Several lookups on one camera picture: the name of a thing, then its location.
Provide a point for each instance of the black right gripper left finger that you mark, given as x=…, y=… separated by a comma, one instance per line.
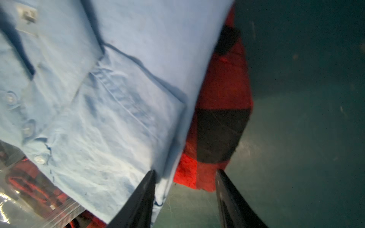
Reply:
x=137, y=211

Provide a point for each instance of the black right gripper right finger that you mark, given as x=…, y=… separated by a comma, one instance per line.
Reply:
x=234, y=210

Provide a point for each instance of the red black plaid shirt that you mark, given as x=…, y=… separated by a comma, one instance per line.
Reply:
x=222, y=112

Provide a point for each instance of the clear plastic vacuum bag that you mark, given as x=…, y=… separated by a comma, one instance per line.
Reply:
x=25, y=205

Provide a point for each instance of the light blue shirt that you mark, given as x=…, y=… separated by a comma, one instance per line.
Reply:
x=98, y=93

